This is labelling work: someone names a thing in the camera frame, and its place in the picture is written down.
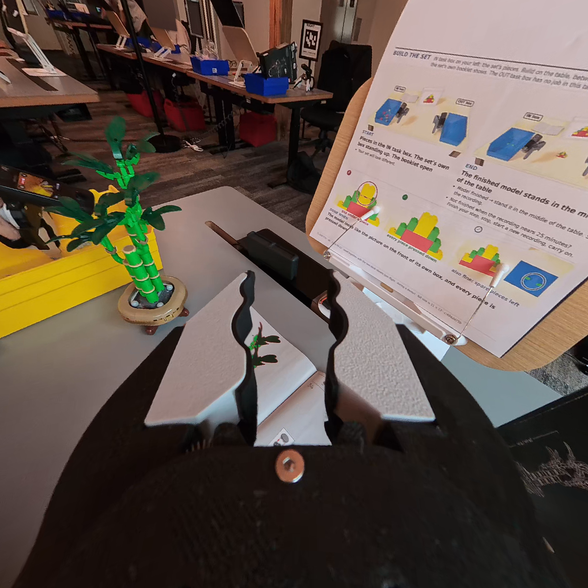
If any black desk power box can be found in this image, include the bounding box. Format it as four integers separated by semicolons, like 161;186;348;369
236;228;331;304

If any small blue plastic bin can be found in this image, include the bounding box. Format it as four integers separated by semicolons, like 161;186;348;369
190;56;230;76

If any black and white tag sign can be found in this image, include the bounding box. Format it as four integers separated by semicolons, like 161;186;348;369
299;19;322;62

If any black printed box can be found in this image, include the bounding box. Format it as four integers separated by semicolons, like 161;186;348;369
498;388;588;588

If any white board stand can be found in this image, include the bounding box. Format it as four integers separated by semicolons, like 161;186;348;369
324;250;467;361

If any green lego bamboo plant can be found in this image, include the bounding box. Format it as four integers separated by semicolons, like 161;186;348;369
45;116;190;336

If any black equipment case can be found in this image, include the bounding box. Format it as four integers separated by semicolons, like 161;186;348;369
257;43;298;83

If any black floor bag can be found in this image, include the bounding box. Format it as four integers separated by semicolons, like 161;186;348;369
288;152;322;194

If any grey desk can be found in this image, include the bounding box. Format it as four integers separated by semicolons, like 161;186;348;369
0;57;99;108

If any red storage bin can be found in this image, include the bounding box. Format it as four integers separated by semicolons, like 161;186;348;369
164;97;206;132
127;90;161;118
239;111;277;148

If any instruction sheet on wooden stand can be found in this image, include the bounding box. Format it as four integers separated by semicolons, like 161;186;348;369
305;76;588;373

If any printed task instruction sheet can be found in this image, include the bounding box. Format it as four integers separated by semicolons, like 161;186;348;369
310;0;588;358

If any black floor stand pole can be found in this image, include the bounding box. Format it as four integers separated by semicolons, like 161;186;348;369
120;0;181;153

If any yellow plastic bin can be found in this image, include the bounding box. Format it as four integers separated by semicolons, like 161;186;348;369
0;185;164;340

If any lego instruction booklet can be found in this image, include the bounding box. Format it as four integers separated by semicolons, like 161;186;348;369
248;307;332;447

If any black office chair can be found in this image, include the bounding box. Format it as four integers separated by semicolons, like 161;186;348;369
301;40;373;148

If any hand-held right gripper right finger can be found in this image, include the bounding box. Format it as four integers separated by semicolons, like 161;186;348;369
323;270;436;444

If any large blue plastic bin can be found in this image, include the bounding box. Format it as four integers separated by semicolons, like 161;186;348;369
243;73;290;97

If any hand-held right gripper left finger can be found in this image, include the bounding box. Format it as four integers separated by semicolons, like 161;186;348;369
145;270;258;445

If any white tablet stand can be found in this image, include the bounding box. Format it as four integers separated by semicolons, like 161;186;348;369
7;28;56;76

